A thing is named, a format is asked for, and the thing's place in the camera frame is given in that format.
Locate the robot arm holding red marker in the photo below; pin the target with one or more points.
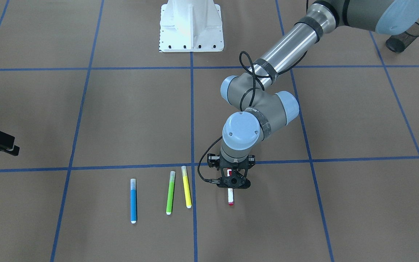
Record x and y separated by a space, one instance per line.
260 114

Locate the black mesh cup red side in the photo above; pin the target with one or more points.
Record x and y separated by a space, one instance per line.
399 43

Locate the blue marker pen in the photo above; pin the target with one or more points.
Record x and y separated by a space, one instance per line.
133 201

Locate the green marker pen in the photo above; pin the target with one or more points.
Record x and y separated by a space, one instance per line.
171 186

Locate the yellow marker pen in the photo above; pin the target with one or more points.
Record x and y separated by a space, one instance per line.
187 192

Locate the black gripper red side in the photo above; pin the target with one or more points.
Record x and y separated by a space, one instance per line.
214 161

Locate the red marker pen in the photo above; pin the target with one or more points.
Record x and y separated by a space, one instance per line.
230 193

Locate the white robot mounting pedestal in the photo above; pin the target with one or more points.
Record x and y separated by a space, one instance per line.
191 26

